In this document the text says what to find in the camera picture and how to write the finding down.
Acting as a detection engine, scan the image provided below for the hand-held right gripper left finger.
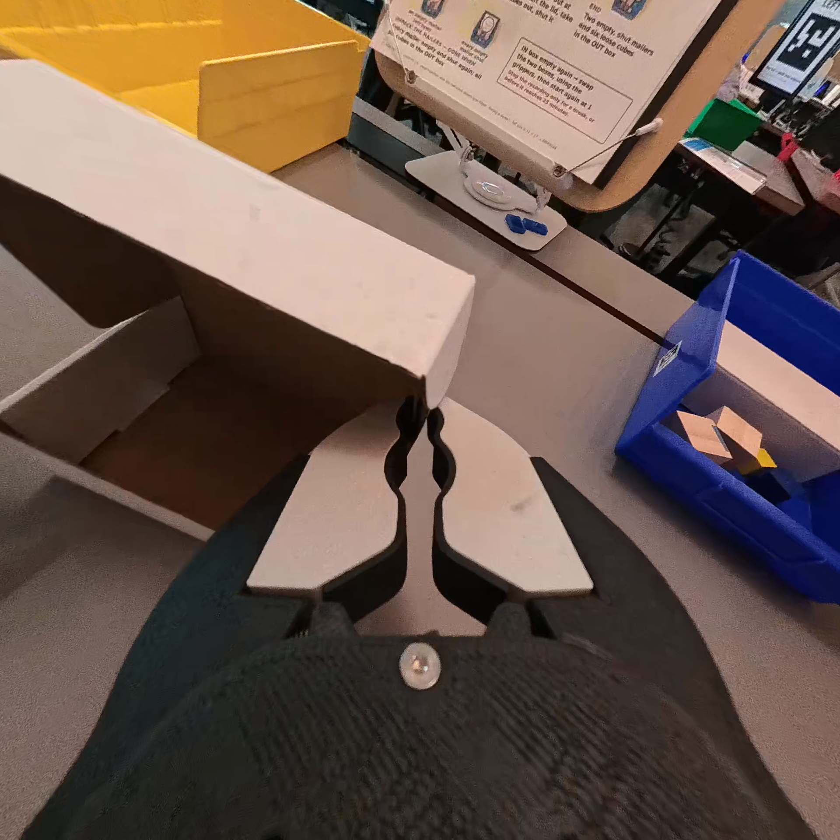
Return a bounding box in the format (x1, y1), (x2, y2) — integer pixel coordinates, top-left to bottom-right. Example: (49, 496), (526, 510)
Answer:
(246, 394), (426, 614)

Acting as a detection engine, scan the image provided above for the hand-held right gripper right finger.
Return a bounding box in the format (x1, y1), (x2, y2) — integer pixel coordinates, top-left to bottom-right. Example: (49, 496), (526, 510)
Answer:
(427, 398), (595, 624)

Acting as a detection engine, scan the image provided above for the pale wooden cube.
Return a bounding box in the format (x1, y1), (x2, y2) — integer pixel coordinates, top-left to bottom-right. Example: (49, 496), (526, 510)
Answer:
(707, 405), (764, 460)
(675, 410), (734, 466)

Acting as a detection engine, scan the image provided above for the blue plastic bin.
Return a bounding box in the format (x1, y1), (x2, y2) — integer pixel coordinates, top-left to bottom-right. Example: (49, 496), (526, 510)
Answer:
(615, 249), (840, 605)

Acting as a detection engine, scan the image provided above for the blue cube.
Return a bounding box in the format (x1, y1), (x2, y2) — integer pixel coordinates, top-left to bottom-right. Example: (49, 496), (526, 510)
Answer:
(748, 469), (813, 508)

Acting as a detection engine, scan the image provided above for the white cardboard box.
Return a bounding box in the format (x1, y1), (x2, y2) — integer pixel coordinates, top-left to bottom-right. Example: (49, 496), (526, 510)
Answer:
(0, 59), (476, 546)
(682, 322), (840, 483)

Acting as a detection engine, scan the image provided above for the yellow plastic bin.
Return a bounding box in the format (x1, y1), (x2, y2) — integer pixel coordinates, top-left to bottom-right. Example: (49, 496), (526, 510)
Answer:
(0, 0), (371, 175)

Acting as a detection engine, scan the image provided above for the white oval puck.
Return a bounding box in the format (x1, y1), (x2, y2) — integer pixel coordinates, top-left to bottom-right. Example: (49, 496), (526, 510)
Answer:
(465, 177), (519, 206)

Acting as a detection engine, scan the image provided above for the printed instruction sheet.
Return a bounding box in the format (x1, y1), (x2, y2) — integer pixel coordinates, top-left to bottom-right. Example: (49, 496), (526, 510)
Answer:
(371, 0), (723, 186)

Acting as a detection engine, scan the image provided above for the black white marker sign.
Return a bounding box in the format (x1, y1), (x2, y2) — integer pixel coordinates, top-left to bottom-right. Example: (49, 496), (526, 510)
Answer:
(748, 0), (840, 96)

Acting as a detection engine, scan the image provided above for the thin elastic cord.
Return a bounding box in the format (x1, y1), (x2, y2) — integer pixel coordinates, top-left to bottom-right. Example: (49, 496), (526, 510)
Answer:
(384, 36), (420, 84)
(553, 119), (665, 178)

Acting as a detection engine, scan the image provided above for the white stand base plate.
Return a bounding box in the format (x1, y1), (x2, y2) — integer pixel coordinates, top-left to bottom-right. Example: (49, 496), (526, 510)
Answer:
(405, 152), (568, 252)

